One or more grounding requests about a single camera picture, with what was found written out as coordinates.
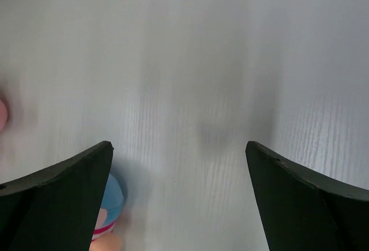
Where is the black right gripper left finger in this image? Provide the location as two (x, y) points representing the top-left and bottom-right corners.
(1, 141), (114, 250)

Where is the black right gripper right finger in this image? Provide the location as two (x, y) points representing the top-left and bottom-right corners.
(246, 141), (368, 250)

